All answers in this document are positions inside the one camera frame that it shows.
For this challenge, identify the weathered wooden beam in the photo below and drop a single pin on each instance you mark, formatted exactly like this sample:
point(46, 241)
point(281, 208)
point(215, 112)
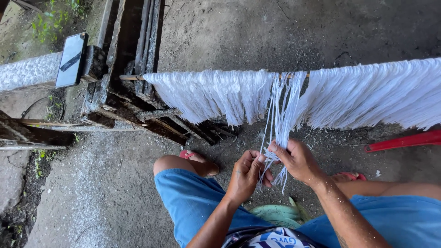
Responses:
point(31, 132)

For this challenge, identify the person's right leg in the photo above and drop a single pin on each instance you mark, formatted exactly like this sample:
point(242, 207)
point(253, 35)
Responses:
point(396, 189)

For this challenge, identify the green weeds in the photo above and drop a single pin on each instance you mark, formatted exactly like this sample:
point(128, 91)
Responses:
point(50, 22)

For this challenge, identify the person's left hand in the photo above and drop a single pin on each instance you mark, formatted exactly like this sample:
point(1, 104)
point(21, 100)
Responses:
point(243, 181)

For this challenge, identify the heap of dark wooden planks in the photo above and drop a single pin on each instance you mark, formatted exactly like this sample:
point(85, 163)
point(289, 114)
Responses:
point(127, 51)

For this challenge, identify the pink sandal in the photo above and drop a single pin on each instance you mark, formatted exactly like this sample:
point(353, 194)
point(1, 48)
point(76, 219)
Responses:
point(356, 176)
point(187, 154)

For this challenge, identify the red plastic bar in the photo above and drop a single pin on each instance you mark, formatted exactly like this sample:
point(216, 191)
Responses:
point(403, 141)

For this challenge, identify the narrow white yarn fringe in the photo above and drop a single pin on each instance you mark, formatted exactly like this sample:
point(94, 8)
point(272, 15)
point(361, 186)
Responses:
point(213, 96)

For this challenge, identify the thin wooden rod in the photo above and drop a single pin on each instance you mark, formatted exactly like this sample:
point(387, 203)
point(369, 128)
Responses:
point(132, 78)

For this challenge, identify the blue shorts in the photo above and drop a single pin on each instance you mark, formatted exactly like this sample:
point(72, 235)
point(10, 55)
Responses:
point(193, 199)

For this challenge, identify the wide white yarn fringe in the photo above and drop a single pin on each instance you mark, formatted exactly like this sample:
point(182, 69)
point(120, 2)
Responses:
point(372, 96)

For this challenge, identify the patterned white and blue shirt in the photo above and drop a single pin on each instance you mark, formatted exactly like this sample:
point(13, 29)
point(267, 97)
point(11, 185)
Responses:
point(272, 239)

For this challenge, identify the green plastic stool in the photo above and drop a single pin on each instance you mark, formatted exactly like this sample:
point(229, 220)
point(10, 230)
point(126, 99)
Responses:
point(275, 213)

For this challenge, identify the rough grey concrete post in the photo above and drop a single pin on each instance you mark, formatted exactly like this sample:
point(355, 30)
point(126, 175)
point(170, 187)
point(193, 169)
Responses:
point(29, 70)

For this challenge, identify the person's right hand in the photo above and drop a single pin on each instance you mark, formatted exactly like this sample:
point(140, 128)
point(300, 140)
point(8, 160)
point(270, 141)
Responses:
point(299, 165)

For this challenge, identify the person's left leg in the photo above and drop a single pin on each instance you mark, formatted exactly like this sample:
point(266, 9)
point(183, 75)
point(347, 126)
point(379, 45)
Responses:
point(186, 164)

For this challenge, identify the person's leg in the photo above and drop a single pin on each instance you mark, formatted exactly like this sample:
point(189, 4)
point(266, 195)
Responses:
point(396, 189)
point(186, 164)

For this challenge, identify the black smartphone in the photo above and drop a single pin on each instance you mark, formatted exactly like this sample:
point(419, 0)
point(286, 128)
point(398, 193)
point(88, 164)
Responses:
point(71, 60)

